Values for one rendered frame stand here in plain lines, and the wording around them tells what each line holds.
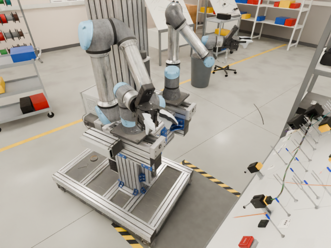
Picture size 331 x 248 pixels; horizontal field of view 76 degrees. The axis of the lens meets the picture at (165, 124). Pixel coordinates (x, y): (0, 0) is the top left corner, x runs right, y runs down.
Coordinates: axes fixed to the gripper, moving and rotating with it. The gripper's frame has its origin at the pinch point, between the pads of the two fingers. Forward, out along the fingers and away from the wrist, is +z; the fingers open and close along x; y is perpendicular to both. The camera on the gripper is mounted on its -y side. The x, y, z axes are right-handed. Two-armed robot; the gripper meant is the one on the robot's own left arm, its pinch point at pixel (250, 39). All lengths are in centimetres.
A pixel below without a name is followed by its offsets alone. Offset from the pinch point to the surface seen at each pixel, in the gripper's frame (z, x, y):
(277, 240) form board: -11, 128, 23
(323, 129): 28, 72, 19
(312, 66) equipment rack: 38.3, 21.1, 9.0
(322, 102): 66, 13, 44
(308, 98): 58, 7, 45
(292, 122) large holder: 26, 50, 34
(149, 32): -134, -381, 137
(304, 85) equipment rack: 39, 23, 23
